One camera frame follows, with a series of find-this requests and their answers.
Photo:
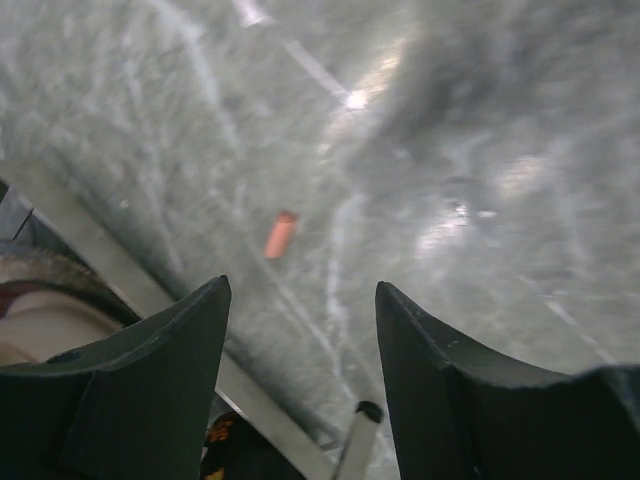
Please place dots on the metal dish rack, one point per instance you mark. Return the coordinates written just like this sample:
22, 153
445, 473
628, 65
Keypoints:
247, 436

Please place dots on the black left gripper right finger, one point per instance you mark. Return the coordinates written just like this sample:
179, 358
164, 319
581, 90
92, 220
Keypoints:
461, 410

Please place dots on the salmon pink pen cap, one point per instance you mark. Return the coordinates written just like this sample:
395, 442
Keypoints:
280, 235

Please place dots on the white bowl brown rim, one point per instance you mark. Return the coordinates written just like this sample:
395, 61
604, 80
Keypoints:
51, 304

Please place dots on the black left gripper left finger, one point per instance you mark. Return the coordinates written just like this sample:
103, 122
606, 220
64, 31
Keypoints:
132, 406

